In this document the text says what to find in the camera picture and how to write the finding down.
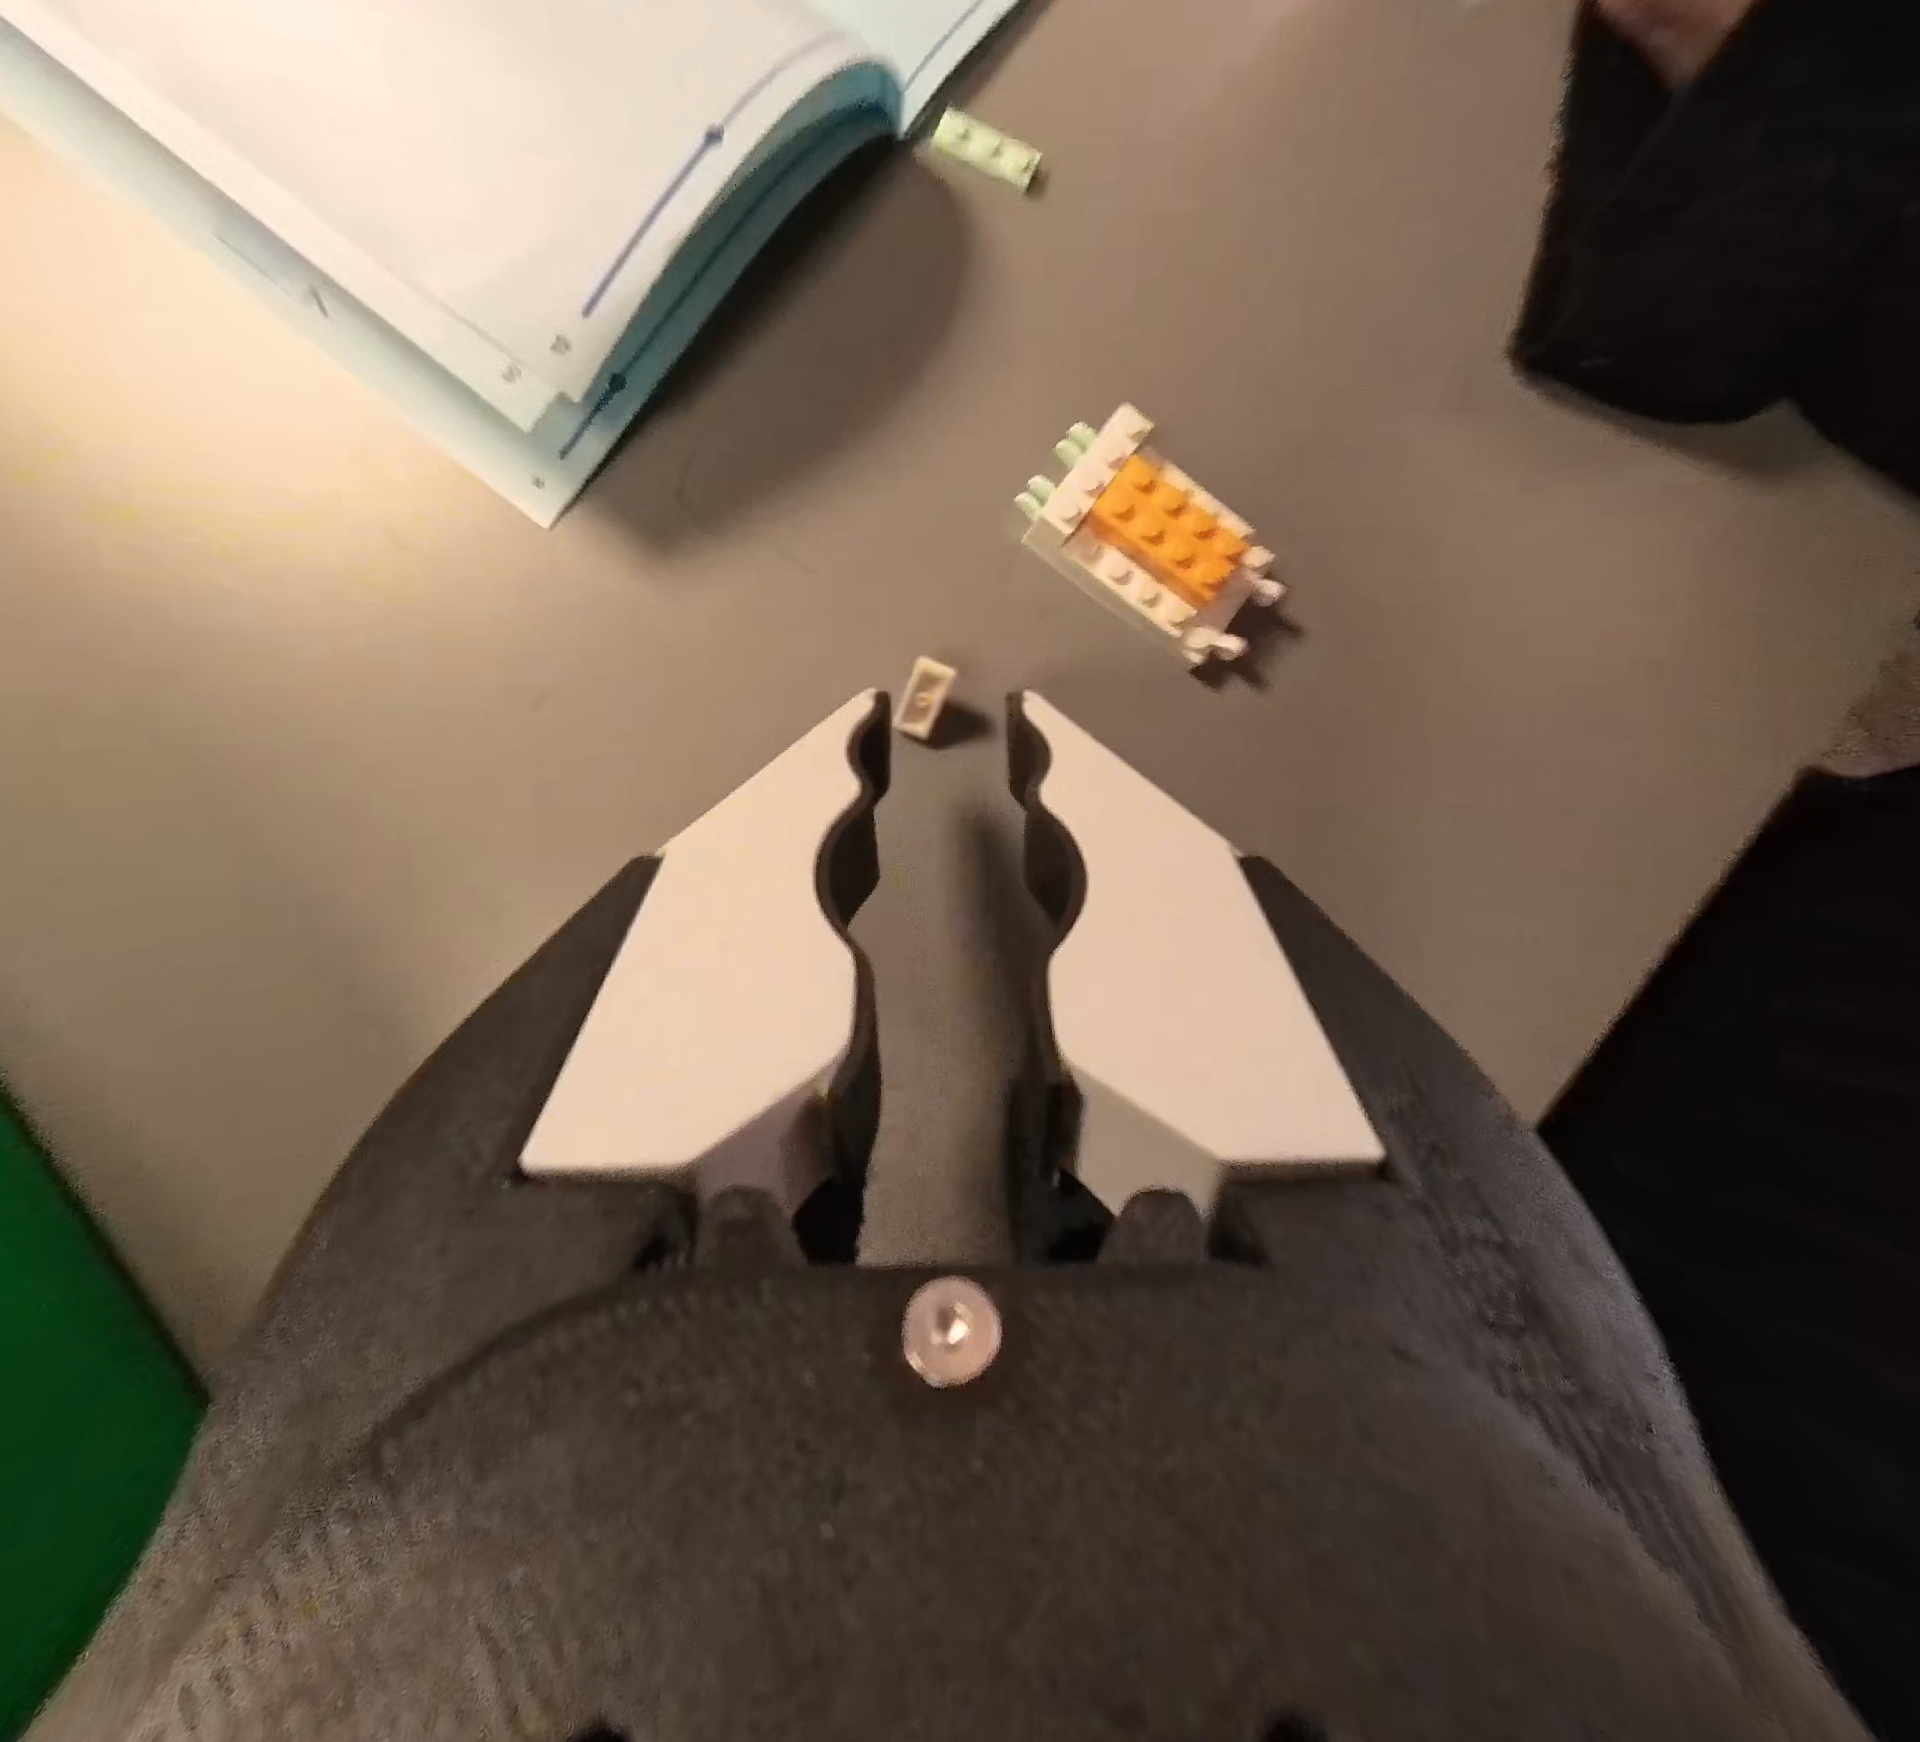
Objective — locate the small white lego piece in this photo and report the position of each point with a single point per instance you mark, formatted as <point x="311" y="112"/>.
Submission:
<point x="926" y="696"/>

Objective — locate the light green lego plate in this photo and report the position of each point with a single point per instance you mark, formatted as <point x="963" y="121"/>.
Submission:
<point x="989" y="147"/>

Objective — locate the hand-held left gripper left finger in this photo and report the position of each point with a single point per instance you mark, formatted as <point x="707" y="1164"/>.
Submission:
<point x="706" y="1007"/>

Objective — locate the orange and white lego assembly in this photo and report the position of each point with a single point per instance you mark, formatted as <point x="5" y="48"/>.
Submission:
<point x="1164" y="528"/>

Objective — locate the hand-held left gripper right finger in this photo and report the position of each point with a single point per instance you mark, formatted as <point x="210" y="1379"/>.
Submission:
<point x="1199" y="1007"/>

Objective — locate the green plastic bin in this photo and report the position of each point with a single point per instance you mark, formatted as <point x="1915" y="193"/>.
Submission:
<point x="74" y="1354"/>

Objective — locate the lego instruction booklet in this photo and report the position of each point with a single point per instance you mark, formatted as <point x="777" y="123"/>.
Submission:
<point x="451" y="47"/>

